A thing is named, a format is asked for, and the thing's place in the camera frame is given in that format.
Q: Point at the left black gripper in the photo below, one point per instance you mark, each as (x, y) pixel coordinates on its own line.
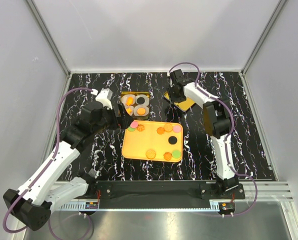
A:
(124, 120)

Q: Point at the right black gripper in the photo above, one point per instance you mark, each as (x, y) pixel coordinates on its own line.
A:
(170, 88)

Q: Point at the tan dotted cookie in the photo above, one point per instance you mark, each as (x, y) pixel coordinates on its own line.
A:
(141, 111)
(168, 127)
(150, 154)

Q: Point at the gold tin lid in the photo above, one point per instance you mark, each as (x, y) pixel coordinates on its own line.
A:
(184, 106)

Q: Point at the black round cookie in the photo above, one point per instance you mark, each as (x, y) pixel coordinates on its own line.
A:
(140, 100)
(172, 140)

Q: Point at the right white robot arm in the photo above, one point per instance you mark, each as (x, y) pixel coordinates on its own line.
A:
(217, 121)

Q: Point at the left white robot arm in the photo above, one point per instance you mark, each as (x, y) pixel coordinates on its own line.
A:
(34, 201)

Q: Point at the white paper cup front-left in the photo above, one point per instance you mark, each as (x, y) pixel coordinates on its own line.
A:
(133, 113)

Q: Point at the pink round cookie left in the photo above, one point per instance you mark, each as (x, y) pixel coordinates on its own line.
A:
(134, 124)

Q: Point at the pink round cookie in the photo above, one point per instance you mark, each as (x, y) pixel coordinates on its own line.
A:
(177, 128)
(134, 124)

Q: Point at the green round cookie left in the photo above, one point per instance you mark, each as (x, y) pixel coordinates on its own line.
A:
(131, 129)

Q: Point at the green round cookie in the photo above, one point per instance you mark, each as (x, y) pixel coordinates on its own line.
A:
(131, 129)
(176, 154)

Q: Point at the white paper cup back-left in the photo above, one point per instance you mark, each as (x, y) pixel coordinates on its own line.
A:
(123, 98)

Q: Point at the orange swirl cookie left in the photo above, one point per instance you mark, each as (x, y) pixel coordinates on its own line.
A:
(140, 128)

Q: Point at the orange swirl cookie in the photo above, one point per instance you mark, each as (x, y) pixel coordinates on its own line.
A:
(160, 130)
(167, 156)
(140, 128)

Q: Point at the white paper cup back-right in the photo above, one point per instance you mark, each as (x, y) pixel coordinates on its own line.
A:
(147, 99)

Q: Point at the orange swirl cookie centre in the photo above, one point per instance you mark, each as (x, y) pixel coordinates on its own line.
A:
(160, 130)

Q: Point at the tan dotted cookie top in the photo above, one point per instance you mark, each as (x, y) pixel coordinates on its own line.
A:
(168, 127)

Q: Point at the pink round cookie right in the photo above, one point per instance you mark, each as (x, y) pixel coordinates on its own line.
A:
(177, 128)

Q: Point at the yellow plastic tray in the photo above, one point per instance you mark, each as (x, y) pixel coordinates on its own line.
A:
(135, 144)

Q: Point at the tan dotted cookie bottom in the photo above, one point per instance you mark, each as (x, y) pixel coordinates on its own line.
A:
(150, 154)

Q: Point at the orange swirl cookie bottom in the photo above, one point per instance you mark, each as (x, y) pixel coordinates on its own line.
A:
(167, 156)

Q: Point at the green round cookie right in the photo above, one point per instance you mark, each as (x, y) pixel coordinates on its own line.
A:
(176, 154)

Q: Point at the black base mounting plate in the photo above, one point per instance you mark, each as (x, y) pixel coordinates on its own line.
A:
(202, 189)

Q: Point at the left orange connector board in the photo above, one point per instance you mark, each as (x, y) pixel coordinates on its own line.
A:
(91, 205)

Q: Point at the orange connector board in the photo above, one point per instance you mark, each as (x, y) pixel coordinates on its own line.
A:
(91, 205)
(227, 207)

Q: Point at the right orange connector board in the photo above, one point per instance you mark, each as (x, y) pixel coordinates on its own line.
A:
(227, 207)

